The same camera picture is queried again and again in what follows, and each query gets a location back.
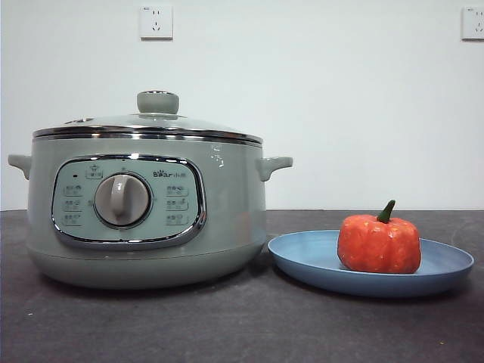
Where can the glass lid with green knob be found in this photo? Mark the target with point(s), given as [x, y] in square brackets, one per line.
[158, 102]

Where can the pale green electric steamer pot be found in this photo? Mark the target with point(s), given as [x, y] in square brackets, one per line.
[227, 189]

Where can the blue round plate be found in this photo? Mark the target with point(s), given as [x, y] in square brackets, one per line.
[302, 257]

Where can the white wall socket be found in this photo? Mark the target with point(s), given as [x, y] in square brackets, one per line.
[473, 23]
[156, 22]

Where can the orange pumpkin with green stem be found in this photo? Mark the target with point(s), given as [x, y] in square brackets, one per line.
[378, 246]

